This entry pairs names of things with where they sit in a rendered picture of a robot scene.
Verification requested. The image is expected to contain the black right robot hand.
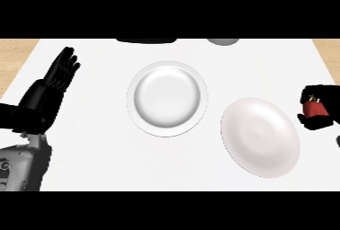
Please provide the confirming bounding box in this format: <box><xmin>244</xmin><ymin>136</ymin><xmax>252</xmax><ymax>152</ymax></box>
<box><xmin>295</xmin><ymin>84</ymin><xmax>340</xmax><ymax>131</ymax></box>

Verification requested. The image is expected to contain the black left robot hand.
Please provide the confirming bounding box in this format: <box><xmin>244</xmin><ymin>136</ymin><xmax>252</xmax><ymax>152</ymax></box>
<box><xmin>0</xmin><ymin>46</ymin><xmax>82</xmax><ymax>135</ymax></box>

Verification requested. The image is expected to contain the red bell pepper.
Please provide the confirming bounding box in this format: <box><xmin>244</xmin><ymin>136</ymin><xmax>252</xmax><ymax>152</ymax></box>
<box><xmin>301</xmin><ymin>94</ymin><xmax>331</xmax><ymax>118</ymax></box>

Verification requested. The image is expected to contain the white flat plate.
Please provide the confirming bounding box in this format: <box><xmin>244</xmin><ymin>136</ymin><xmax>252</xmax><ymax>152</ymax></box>
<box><xmin>218</xmin><ymin>96</ymin><xmax>301</xmax><ymax>179</ymax></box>

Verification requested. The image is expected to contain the white rimmed plate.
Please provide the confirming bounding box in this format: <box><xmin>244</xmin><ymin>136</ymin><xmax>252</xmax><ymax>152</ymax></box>
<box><xmin>125</xmin><ymin>60</ymin><xmax>210</xmax><ymax>138</ymax></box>

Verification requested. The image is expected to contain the black flat object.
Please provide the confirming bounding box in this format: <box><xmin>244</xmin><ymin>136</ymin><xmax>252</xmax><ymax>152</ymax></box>
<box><xmin>115</xmin><ymin>38</ymin><xmax>177</xmax><ymax>45</ymax></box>

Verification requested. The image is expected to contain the grey round object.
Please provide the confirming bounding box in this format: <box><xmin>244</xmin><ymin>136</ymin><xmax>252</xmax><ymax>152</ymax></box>
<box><xmin>205</xmin><ymin>38</ymin><xmax>242</xmax><ymax>47</ymax></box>

